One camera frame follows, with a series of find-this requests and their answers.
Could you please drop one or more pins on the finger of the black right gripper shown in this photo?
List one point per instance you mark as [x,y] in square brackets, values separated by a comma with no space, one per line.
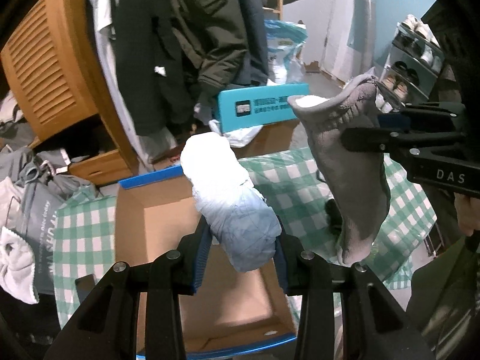
[377,140]
[428,115]

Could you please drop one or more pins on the grey shopping bag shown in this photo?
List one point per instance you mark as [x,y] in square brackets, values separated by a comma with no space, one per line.
[39,207]

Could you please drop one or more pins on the teal shoe box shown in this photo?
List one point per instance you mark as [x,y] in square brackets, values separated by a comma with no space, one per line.
[254,106]

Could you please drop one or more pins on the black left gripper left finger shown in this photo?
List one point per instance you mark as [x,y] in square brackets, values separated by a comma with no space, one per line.
[104,326]

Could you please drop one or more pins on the blue white plastic bag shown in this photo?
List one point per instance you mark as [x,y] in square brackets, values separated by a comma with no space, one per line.
[286,41]

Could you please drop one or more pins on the metal shoe rack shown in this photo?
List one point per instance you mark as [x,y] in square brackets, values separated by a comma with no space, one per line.
[413,64]

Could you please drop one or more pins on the black sock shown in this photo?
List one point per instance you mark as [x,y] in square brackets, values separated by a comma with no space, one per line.
[335,220]

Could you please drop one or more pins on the white towel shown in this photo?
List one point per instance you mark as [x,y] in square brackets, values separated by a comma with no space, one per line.
[17,267]

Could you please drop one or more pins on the right hand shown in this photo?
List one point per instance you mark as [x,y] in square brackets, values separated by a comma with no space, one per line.
[468,213]

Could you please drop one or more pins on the green checkered tablecloth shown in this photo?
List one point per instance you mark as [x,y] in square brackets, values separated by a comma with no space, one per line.
[83,241]

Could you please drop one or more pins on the dark hanging jackets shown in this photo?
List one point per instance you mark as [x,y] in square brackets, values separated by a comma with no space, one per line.
[174,55]

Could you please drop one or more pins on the grey clothes pile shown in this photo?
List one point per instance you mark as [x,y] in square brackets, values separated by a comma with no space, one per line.
[49,168]

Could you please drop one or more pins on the grey sock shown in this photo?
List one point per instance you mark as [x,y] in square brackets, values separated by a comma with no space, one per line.
[356,179]

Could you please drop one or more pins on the wooden louvered cabinet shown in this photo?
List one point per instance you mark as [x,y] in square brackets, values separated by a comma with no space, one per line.
[52,68]

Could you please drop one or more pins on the blue cardboard box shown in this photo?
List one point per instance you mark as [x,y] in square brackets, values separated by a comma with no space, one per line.
[232,314]

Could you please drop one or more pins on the brown cardboard box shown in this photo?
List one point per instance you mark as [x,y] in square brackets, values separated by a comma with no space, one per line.
[271,139]

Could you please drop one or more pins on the white blue sock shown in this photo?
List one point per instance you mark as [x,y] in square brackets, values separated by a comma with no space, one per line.
[238,215]

